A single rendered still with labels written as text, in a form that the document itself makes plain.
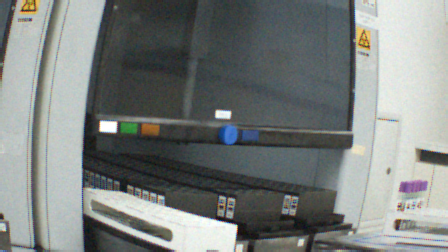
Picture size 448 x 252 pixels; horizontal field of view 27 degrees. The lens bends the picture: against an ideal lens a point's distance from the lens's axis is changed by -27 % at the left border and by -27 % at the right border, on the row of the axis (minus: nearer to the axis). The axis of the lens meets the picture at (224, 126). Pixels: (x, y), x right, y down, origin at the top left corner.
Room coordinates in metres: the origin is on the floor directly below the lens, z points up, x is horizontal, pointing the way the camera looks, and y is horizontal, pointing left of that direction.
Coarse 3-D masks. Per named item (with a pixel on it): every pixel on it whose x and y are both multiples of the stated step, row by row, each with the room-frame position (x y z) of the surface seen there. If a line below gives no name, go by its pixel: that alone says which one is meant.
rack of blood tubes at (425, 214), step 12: (396, 216) 1.77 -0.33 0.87; (408, 216) 1.75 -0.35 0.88; (420, 216) 1.72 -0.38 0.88; (432, 216) 1.69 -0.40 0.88; (444, 216) 1.67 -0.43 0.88; (384, 228) 1.79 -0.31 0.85; (408, 228) 1.79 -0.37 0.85; (420, 228) 1.79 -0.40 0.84; (432, 228) 1.77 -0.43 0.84; (444, 228) 1.77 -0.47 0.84; (384, 240) 1.78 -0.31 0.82; (396, 240) 1.76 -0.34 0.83; (408, 240) 1.73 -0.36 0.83; (420, 240) 1.71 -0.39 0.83; (432, 240) 1.68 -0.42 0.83; (444, 240) 1.65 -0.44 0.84
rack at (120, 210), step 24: (96, 192) 1.82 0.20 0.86; (120, 192) 1.90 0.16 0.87; (96, 216) 1.80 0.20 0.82; (120, 216) 1.85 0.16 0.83; (144, 216) 1.70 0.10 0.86; (168, 216) 1.70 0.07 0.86; (192, 216) 1.76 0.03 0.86; (168, 240) 1.80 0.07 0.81; (192, 240) 1.63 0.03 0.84; (216, 240) 1.66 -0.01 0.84
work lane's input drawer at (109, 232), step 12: (84, 216) 1.82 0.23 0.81; (84, 228) 1.81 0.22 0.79; (96, 228) 1.78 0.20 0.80; (108, 228) 1.76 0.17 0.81; (84, 240) 1.81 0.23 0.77; (96, 240) 1.78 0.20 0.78; (108, 240) 1.75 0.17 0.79; (120, 240) 1.72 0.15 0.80; (132, 240) 1.71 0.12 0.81; (144, 240) 1.69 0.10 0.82
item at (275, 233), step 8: (240, 232) 1.98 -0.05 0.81; (248, 232) 1.96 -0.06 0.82; (256, 232) 1.96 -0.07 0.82; (264, 232) 1.97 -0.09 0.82; (272, 232) 1.97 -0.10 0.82; (280, 232) 1.98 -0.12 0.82; (288, 232) 1.99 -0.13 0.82; (296, 232) 2.00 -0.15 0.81; (248, 240) 1.94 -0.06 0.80; (256, 240) 1.93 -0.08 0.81; (264, 240) 1.94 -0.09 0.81; (272, 240) 1.95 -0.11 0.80; (280, 240) 1.97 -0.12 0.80; (288, 240) 1.98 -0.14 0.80; (296, 240) 2.00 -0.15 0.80; (304, 240) 2.01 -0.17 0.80; (248, 248) 1.94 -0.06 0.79; (256, 248) 1.93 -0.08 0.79; (264, 248) 1.94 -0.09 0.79; (272, 248) 1.96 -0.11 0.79; (280, 248) 1.97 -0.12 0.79; (288, 248) 1.99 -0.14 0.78; (296, 248) 2.00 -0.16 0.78; (304, 248) 2.02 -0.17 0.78
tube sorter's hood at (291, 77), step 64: (128, 0) 1.80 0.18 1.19; (192, 0) 1.90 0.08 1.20; (256, 0) 1.99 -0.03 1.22; (320, 0) 2.11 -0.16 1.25; (128, 64) 1.82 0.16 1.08; (192, 64) 1.91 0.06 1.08; (256, 64) 2.00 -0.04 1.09; (320, 64) 2.11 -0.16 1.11; (192, 128) 1.91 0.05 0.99; (256, 128) 2.00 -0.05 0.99; (320, 128) 2.12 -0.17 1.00
